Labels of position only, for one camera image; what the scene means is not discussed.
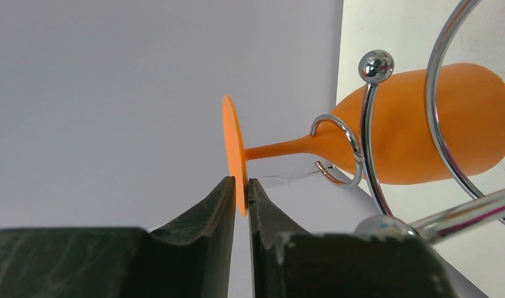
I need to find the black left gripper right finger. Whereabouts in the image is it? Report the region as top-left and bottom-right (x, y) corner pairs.
(248, 179), (455, 297)

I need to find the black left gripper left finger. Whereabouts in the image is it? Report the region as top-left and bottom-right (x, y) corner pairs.
(0, 177), (235, 297)

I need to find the silver wire glass rack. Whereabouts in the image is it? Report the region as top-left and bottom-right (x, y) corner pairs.
(311, 1), (505, 243)

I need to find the orange plastic wine glass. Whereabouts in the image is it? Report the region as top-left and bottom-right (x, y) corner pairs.
(222, 63), (505, 216)

